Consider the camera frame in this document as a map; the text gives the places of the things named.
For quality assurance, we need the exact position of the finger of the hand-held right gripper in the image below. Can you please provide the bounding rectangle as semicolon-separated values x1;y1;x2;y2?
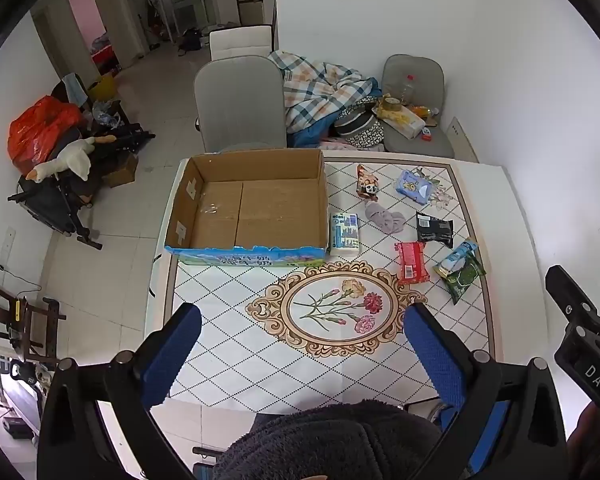
545;265;600;322

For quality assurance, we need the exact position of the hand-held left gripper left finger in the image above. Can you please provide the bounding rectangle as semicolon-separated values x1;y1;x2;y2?
37;302;203;480

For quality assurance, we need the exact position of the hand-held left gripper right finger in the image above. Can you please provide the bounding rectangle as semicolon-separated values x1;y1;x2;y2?
402;302;568;480

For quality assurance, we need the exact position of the green snack packet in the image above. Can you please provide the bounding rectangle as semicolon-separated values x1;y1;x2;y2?
439;255;487;306

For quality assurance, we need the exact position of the red packet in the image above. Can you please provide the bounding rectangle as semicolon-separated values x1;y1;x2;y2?
394;241;431;285

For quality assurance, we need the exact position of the black snack packet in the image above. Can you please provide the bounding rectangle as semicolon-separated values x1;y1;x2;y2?
415;211;454;249

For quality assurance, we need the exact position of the purple cloth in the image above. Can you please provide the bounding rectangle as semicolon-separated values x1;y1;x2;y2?
364;201;407;234

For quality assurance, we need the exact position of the yellow and blue tissue pack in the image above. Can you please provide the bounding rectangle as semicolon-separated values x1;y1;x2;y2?
329;212;361;256

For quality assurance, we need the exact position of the blue cartoon tissue pack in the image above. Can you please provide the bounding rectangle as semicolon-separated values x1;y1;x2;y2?
395;170;435;206

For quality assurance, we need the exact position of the light blue snack packet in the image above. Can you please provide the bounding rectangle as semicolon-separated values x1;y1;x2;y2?
433;240;478;277

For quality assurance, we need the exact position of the dark wooden stool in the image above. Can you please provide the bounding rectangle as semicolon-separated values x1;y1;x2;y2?
0;272;67;367

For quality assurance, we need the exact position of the clear plastic wrapper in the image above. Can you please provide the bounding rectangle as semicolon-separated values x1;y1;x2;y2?
420;167;453;211

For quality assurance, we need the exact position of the orange cartoon snack packet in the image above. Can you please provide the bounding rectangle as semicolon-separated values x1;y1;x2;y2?
356;163;381;202

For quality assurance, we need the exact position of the white leaning board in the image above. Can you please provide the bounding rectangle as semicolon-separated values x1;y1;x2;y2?
447;116;480;163

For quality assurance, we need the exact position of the small brown cardboard box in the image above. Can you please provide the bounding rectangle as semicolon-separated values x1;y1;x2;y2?
101;152;139;188

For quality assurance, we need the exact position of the black folding stroller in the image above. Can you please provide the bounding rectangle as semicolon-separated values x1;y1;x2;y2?
7;77;156;251

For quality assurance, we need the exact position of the white goose plush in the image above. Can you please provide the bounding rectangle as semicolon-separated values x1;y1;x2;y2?
26;134;117;183

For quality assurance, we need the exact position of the yellow packet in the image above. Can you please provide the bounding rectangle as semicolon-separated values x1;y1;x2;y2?
377;105;427;138

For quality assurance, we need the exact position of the striped black and white hat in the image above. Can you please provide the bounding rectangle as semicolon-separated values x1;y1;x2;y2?
334;97;386;150

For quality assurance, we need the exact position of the grey high-back chair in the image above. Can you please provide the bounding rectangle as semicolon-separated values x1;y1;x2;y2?
194;55;288;153

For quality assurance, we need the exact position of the grey cushioned chair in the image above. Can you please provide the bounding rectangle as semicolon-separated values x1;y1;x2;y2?
381;54;456;159

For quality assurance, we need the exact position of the red plastic bag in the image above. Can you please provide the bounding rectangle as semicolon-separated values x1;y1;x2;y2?
7;96;85;171

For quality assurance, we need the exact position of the plaid blanket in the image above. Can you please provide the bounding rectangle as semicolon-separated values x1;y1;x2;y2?
267;50;383;136

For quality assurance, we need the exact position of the yellow bag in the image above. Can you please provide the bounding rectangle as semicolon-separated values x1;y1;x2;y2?
87;72;118;103

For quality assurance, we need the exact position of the light blue cloth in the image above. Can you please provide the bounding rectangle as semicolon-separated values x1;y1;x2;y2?
61;73;90;108

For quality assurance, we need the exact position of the white chair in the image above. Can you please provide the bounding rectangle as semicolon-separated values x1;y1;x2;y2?
209;25;273;61

